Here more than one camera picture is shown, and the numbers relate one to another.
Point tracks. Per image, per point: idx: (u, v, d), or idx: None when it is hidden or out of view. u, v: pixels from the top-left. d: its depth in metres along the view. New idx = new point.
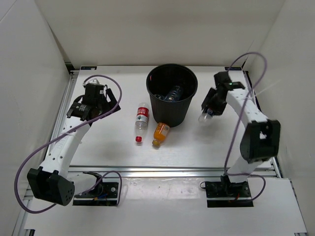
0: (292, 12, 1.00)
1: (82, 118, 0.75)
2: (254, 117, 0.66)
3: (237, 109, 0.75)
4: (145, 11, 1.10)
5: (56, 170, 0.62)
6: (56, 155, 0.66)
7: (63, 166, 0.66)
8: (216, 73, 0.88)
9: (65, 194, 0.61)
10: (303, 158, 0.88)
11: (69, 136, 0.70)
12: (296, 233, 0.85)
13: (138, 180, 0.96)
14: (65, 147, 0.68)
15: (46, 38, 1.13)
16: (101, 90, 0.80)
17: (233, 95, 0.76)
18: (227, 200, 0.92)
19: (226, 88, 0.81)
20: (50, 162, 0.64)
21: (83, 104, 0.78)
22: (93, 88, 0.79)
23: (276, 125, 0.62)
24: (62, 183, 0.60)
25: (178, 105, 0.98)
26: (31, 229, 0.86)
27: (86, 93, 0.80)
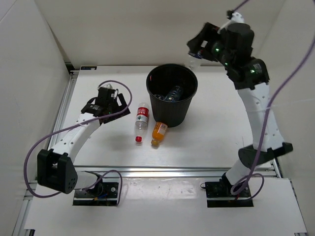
0: (292, 12, 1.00)
1: (95, 114, 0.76)
2: (271, 142, 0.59)
3: (253, 117, 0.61)
4: (145, 11, 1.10)
5: (66, 153, 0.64)
6: (68, 140, 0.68)
7: (73, 151, 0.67)
8: (235, 33, 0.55)
9: (68, 182, 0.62)
10: (303, 158, 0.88)
11: (81, 128, 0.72)
12: (296, 233, 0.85)
13: (138, 180, 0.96)
14: (77, 134, 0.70)
15: (46, 38, 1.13)
16: (111, 94, 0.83)
17: (253, 99, 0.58)
18: (227, 200, 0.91)
19: (245, 77, 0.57)
20: (61, 145, 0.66)
21: (96, 105, 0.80)
22: (106, 90, 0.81)
23: (290, 150, 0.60)
24: (69, 165, 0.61)
25: (178, 105, 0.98)
26: (31, 229, 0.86)
27: (100, 94, 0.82)
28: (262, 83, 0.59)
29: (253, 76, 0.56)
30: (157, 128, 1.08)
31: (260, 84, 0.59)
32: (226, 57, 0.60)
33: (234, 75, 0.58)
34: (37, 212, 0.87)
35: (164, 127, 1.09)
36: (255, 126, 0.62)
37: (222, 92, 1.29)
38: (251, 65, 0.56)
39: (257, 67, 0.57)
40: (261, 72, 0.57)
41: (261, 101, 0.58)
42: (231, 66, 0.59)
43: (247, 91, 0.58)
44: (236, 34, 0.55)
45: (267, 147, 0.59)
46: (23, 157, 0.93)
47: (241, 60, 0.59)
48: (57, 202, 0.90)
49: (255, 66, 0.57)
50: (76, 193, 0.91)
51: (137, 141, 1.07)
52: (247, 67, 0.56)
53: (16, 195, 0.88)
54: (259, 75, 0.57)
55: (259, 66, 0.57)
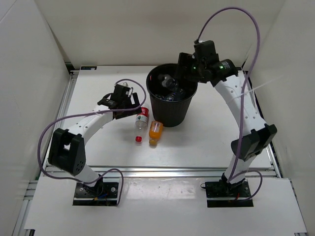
0: (292, 12, 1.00)
1: (110, 107, 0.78)
2: (252, 124, 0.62)
3: (232, 106, 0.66)
4: (145, 11, 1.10)
5: (80, 133, 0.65)
6: (82, 124, 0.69)
7: (85, 135, 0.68)
8: (198, 44, 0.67)
9: (77, 163, 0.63)
10: (303, 158, 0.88)
11: (96, 116, 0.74)
12: (296, 233, 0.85)
13: (138, 180, 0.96)
14: (91, 121, 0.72)
15: (46, 38, 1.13)
16: (126, 92, 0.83)
17: (227, 89, 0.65)
18: (227, 200, 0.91)
19: (218, 73, 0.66)
20: (76, 127, 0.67)
21: (111, 101, 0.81)
22: (121, 87, 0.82)
23: (274, 131, 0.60)
24: (81, 146, 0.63)
25: (177, 105, 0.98)
26: (31, 229, 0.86)
27: (115, 90, 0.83)
28: (232, 75, 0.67)
29: (223, 71, 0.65)
30: (154, 128, 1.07)
31: (231, 76, 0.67)
32: (200, 68, 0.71)
33: (209, 77, 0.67)
34: (37, 212, 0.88)
35: (158, 125, 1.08)
36: (236, 115, 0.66)
37: None
38: (220, 64, 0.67)
39: (225, 64, 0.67)
40: (229, 68, 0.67)
41: (235, 90, 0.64)
42: (205, 70, 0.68)
43: (221, 83, 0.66)
44: (200, 45, 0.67)
45: (250, 128, 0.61)
46: (23, 157, 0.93)
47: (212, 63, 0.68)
48: (58, 202, 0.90)
49: (223, 64, 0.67)
50: (76, 193, 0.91)
51: (137, 141, 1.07)
52: (217, 66, 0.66)
53: (16, 195, 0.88)
54: (229, 70, 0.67)
55: (227, 64, 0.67)
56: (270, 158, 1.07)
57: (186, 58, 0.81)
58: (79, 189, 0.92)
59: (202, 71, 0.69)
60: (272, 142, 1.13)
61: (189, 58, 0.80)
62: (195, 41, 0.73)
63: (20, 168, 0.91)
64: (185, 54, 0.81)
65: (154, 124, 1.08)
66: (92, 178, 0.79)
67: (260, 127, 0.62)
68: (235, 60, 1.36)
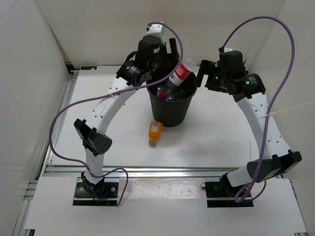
0: (292, 12, 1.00)
1: (129, 82, 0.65)
2: (275, 149, 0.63)
3: (254, 124, 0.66)
4: (145, 10, 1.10)
5: (95, 128, 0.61)
6: (98, 113, 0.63)
7: (103, 126, 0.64)
8: (226, 55, 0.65)
9: (101, 147, 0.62)
10: (303, 158, 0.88)
11: (111, 99, 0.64)
12: (296, 234, 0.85)
13: (138, 180, 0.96)
14: (108, 106, 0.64)
15: (46, 38, 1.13)
16: (155, 49, 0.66)
17: (251, 106, 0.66)
18: (227, 200, 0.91)
19: (242, 88, 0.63)
20: (92, 118, 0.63)
21: (134, 66, 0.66)
22: (146, 44, 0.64)
23: (298, 159, 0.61)
24: (99, 140, 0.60)
25: (176, 105, 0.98)
26: (31, 229, 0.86)
27: (141, 47, 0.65)
28: (258, 93, 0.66)
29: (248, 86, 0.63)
30: (153, 127, 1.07)
31: (257, 94, 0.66)
32: (224, 78, 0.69)
33: (233, 91, 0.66)
34: (37, 212, 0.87)
35: (158, 125, 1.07)
36: (258, 135, 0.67)
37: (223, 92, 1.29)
38: (246, 78, 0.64)
39: (251, 79, 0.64)
40: (256, 84, 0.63)
41: (259, 109, 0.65)
42: (230, 83, 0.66)
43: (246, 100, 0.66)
44: (227, 55, 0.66)
45: (272, 153, 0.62)
46: (23, 157, 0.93)
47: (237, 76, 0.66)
48: (58, 202, 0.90)
49: (249, 78, 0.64)
50: (76, 193, 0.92)
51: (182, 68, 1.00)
52: (242, 81, 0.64)
53: (16, 195, 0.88)
54: (255, 86, 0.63)
55: (254, 79, 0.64)
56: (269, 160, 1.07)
57: (208, 66, 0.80)
58: (79, 189, 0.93)
59: (226, 83, 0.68)
60: None
61: (211, 66, 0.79)
62: (220, 49, 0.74)
63: (20, 168, 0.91)
64: (207, 62, 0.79)
65: (153, 124, 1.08)
66: (92, 177, 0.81)
67: (283, 152, 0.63)
68: None
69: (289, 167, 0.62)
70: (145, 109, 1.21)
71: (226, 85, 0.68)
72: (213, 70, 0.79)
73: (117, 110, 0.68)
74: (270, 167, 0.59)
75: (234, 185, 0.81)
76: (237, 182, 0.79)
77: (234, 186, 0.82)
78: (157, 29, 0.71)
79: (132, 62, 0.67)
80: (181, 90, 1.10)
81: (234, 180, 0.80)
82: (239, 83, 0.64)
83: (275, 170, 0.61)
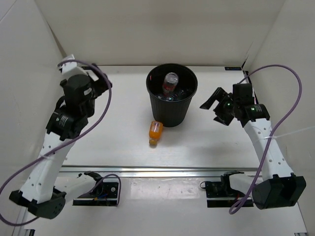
0: (292, 12, 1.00)
1: (63, 135, 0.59)
2: (276, 170, 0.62)
3: (256, 145, 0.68)
4: (145, 10, 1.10)
5: (34, 200, 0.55)
6: (35, 181, 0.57)
7: (45, 191, 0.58)
8: (237, 85, 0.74)
9: (50, 212, 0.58)
10: (303, 158, 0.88)
11: (46, 162, 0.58)
12: (296, 234, 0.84)
13: (139, 180, 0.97)
14: (44, 170, 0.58)
15: (46, 38, 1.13)
16: (86, 91, 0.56)
17: (254, 129, 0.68)
18: (227, 200, 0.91)
19: (247, 112, 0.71)
20: (29, 189, 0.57)
21: (64, 115, 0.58)
22: (74, 89, 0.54)
23: (301, 184, 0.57)
24: (42, 211, 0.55)
25: (176, 107, 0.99)
26: (31, 229, 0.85)
27: (65, 93, 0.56)
28: (263, 118, 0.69)
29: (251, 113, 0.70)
30: (154, 128, 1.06)
31: (261, 119, 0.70)
32: (235, 106, 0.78)
33: (239, 115, 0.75)
34: None
35: (158, 125, 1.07)
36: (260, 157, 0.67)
37: None
38: (252, 106, 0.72)
39: (257, 107, 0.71)
40: (261, 111, 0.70)
41: (262, 131, 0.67)
42: (238, 108, 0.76)
43: (250, 123, 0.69)
44: (238, 86, 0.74)
45: (273, 173, 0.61)
46: (23, 157, 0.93)
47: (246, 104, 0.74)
48: None
49: (255, 106, 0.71)
50: None
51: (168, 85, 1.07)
52: (248, 107, 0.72)
53: None
54: (258, 115, 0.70)
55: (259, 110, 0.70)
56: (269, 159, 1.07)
57: (221, 95, 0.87)
58: None
59: (236, 108, 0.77)
60: None
61: (225, 95, 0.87)
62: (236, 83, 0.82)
63: (20, 168, 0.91)
64: (222, 90, 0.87)
65: (153, 124, 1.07)
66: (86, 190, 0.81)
67: (286, 175, 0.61)
68: (235, 60, 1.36)
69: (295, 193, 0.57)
70: (144, 109, 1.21)
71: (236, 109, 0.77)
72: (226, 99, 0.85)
73: (57, 166, 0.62)
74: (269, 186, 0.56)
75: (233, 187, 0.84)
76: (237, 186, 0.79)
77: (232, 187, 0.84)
78: (72, 65, 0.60)
79: (63, 110, 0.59)
80: (181, 91, 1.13)
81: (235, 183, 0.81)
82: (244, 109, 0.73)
83: (276, 195, 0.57)
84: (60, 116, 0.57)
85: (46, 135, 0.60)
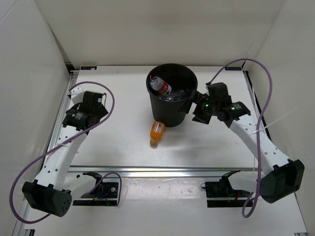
0: (292, 12, 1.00)
1: (78, 128, 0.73)
2: (274, 160, 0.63)
3: (248, 142, 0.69)
4: (145, 10, 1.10)
5: (51, 184, 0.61)
6: (51, 167, 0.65)
7: (59, 179, 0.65)
8: (213, 87, 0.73)
9: (62, 205, 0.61)
10: (302, 158, 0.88)
11: (64, 148, 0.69)
12: (296, 234, 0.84)
13: (138, 180, 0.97)
14: (61, 158, 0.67)
15: (45, 38, 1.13)
16: (99, 98, 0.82)
17: (241, 127, 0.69)
18: (227, 200, 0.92)
19: (231, 113, 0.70)
20: (46, 174, 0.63)
21: (79, 113, 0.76)
22: (91, 94, 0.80)
23: (300, 166, 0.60)
24: (55, 198, 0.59)
25: (179, 105, 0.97)
26: (31, 229, 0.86)
27: (84, 99, 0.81)
28: (245, 114, 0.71)
29: (235, 113, 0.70)
30: (156, 128, 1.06)
31: (243, 116, 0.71)
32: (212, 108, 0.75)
33: (222, 117, 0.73)
34: None
35: (160, 125, 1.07)
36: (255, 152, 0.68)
37: None
38: (232, 105, 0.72)
39: (236, 106, 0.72)
40: (241, 109, 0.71)
41: (249, 127, 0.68)
42: (218, 111, 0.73)
43: (237, 122, 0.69)
44: (214, 87, 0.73)
45: (272, 164, 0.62)
46: (23, 157, 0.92)
47: (225, 105, 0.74)
48: None
49: (235, 105, 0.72)
50: None
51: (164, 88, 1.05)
52: (229, 108, 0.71)
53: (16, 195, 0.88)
54: (239, 114, 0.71)
55: (239, 107, 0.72)
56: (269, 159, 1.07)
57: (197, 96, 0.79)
58: None
59: (215, 111, 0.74)
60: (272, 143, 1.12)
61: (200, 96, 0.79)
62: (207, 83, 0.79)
63: (20, 168, 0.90)
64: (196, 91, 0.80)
65: (156, 124, 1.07)
66: (87, 189, 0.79)
67: (284, 162, 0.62)
68: (235, 60, 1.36)
69: (297, 177, 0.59)
70: (144, 109, 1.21)
71: (216, 112, 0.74)
72: (204, 98, 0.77)
73: (70, 159, 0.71)
74: (272, 176, 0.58)
75: (235, 186, 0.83)
76: (239, 185, 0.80)
77: (234, 187, 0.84)
78: (78, 91, 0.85)
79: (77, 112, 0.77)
80: (181, 91, 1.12)
81: (236, 184, 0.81)
82: (227, 111, 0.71)
83: (283, 182, 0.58)
84: (76, 112, 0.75)
85: (62, 130, 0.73)
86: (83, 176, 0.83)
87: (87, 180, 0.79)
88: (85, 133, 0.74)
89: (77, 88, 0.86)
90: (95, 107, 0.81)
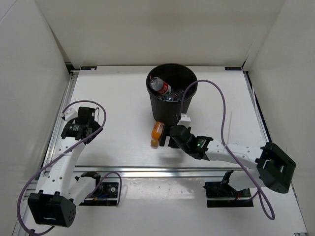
0: (292, 12, 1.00)
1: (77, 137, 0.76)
2: (253, 156, 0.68)
3: (226, 158, 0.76)
4: (145, 10, 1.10)
5: (57, 191, 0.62)
6: (56, 176, 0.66)
7: (64, 187, 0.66)
8: (177, 134, 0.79)
9: (68, 214, 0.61)
10: (302, 158, 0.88)
11: (66, 157, 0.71)
12: (296, 234, 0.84)
13: (138, 180, 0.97)
14: (63, 166, 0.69)
15: (45, 38, 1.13)
16: (92, 112, 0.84)
17: (214, 152, 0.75)
18: (227, 200, 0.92)
19: (201, 151, 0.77)
20: (51, 184, 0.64)
21: (77, 125, 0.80)
22: (86, 108, 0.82)
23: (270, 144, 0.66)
24: (63, 207, 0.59)
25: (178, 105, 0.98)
26: (31, 229, 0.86)
27: (79, 114, 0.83)
28: (210, 142, 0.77)
29: (202, 148, 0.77)
30: (158, 128, 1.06)
31: (209, 143, 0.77)
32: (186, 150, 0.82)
33: (198, 156, 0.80)
34: None
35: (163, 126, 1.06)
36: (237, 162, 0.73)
37: (223, 91, 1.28)
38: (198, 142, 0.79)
39: (202, 141, 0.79)
40: (205, 142, 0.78)
41: (219, 147, 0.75)
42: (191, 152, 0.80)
43: (208, 151, 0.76)
44: (177, 134, 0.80)
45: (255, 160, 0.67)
46: (23, 157, 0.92)
47: (193, 144, 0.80)
48: None
49: (200, 141, 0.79)
50: None
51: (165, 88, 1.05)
52: (198, 147, 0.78)
53: (16, 195, 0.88)
54: (206, 146, 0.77)
55: (204, 140, 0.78)
56: None
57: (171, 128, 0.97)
58: None
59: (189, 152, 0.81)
60: (272, 142, 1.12)
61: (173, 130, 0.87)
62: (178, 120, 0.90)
63: (20, 168, 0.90)
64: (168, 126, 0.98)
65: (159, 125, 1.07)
66: (89, 190, 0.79)
67: (260, 152, 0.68)
68: (235, 60, 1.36)
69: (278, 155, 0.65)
70: (144, 109, 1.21)
71: (191, 152, 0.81)
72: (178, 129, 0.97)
73: (72, 168, 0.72)
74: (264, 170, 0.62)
75: (233, 184, 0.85)
76: (236, 182, 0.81)
77: (233, 186, 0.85)
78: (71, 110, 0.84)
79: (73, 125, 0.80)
80: (182, 91, 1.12)
81: (235, 182, 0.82)
82: (198, 151, 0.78)
83: (273, 167, 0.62)
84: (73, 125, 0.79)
85: (61, 141, 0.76)
86: (82, 178, 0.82)
87: (86, 182, 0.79)
88: (83, 143, 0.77)
89: (70, 109, 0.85)
90: (89, 121, 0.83)
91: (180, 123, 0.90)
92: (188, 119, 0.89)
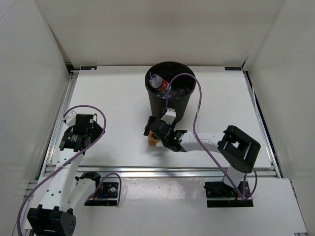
0: (292, 12, 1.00)
1: (75, 148, 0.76)
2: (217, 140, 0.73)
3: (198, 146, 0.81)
4: (145, 10, 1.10)
5: (57, 206, 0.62)
6: (54, 190, 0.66)
7: (63, 200, 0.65)
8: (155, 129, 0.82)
9: (67, 226, 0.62)
10: (303, 158, 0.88)
11: (64, 170, 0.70)
12: (296, 234, 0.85)
13: (138, 180, 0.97)
14: (62, 180, 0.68)
15: (45, 37, 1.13)
16: (90, 119, 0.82)
17: (186, 142, 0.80)
18: (227, 199, 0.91)
19: (177, 144, 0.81)
20: (50, 198, 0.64)
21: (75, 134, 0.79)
22: (83, 115, 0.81)
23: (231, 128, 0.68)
24: (63, 221, 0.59)
25: (177, 103, 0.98)
26: (31, 229, 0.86)
27: (77, 122, 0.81)
28: (185, 133, 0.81)
29: (178, 140, 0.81)
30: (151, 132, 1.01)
31: (184, 134, 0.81)
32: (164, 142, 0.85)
33: (175, 148, 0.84)
34: None
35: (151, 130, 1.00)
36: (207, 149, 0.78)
37: (222, 91, 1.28)
38: (175, 135, 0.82)
39: (178, 133, 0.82)
40: (181, 134, 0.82)
41: (190, 136, 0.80)
42: (169, 145, 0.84)
43: (182, 142, 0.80)
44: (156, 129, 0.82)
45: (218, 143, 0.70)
46: (23, 157, 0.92)
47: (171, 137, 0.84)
48: None
49: (177, 134, 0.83)
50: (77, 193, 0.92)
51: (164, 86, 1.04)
52: (174, 140, 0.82)
53: (16, 195, 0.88)
54: (181, 138, 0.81)
55: (180, 133, 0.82)
56: (270, 158, 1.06)
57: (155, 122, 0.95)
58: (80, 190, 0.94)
59: (167, 145, 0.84)
60: (272, 142, 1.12)
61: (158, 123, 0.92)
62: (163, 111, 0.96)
63: (20, 168, 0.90)
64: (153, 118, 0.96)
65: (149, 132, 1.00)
66: (89, 192, 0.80)
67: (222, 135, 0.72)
68: (235, 60, 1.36)
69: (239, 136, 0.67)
70: (144, 109, 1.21)
71: (168, 145, 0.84)
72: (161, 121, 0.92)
73: (72, 181, 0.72)
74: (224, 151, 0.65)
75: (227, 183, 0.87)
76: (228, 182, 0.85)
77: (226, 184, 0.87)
78: (72, 114, 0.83)
79: (72, 133, 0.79)
80: (181, 90, 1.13)
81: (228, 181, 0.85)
82: (175, 144, 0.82)
83: (234, 148, 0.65)
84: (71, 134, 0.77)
85: (60, 152, 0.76)
86: (82, 181, 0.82)
87: (87, 185, 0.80)
88: (82, 153, 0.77)
89: (71, 113, 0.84)
90: (87, 129, 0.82)
91: (165, 116, 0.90)
92: (173, 114, 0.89)
